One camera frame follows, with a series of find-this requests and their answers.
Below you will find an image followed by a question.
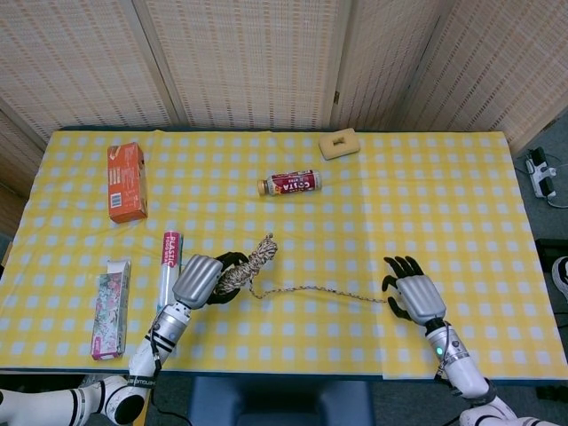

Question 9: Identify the yellow white checkered tablecloth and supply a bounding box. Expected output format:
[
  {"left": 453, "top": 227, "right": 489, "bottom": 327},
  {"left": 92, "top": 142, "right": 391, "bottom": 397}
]
[{"left": 0, "top": 130, "right": 545, "bottom": 382}]

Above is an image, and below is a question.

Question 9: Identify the floral pink toothpaste box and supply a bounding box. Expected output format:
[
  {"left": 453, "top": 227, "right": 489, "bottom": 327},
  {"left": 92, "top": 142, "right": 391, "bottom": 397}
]
[{"left": 91, "top": 258, "right": 133, "bottom": 361}]

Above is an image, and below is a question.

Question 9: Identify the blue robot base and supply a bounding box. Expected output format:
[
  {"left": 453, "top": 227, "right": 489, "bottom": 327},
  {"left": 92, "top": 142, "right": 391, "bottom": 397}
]
[{"left": 188, "top": 375, "right": 376, "bottom": 426}]

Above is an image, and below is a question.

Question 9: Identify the red Costa coffee bottle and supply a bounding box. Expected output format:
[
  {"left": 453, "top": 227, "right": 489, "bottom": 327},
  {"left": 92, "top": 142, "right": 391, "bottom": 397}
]
[{"left": 258, "top": 169, "right": 323, "bottom": 197}]

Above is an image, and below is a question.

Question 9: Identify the yellow sponge with hole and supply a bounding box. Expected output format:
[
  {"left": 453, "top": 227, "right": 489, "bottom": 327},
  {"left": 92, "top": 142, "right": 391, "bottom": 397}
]
[{"left": 319, "top": 126, "right": 359, "bottom": 162}]

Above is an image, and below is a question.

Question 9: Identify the black floor box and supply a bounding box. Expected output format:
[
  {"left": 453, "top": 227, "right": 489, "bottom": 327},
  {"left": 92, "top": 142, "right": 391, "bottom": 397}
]
[{"left": 534, "top": 238, "right": 568, "bottom": 267}]

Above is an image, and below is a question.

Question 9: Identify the orange cardboard box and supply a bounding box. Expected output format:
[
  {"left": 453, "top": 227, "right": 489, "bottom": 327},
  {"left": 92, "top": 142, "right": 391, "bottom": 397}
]
[{"left": 106, "top": 141, "right": 150, "bottom": 225}]

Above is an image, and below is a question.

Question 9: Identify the woven bamboo folding screen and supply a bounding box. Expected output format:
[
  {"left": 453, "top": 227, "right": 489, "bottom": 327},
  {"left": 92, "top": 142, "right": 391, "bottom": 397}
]
[{"left": 0, "top": 0, "right": 568, "bottom": 236}]

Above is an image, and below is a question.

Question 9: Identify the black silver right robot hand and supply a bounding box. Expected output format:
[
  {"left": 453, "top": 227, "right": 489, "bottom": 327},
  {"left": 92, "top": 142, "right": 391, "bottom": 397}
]
[{"left": 382, "top": 255, "right": 447, "bottom": 324}]

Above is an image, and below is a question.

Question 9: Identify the white power cable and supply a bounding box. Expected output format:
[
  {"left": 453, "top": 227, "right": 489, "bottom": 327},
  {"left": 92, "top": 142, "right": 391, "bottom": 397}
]
[{"left": 546, "top": 154, "right": 568, "bottom": 209}]

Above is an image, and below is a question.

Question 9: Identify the plastic food wrap roll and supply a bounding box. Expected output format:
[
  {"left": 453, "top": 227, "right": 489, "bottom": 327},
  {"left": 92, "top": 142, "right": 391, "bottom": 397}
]
[{"left": 154, "top": 230, "right": 184, "bottom": 356}]

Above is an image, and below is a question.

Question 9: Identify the speckled braided rope bundle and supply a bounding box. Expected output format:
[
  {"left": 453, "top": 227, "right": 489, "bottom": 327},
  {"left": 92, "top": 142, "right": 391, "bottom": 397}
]
[{"left": 215, "top": 233, "right": 390, "bottom": 305}]

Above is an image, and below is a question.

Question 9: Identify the white power strip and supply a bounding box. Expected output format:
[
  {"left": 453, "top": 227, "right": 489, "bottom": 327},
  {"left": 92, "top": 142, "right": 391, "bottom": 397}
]
[{"left": 525, "top": 148, "right": 560, "bottom": 200}]

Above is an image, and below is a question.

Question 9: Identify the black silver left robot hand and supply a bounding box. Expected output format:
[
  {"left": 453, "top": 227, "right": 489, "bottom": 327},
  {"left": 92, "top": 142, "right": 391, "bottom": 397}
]
[{"left": 171, "top": 250, "right": 252, "bottom": 311}]

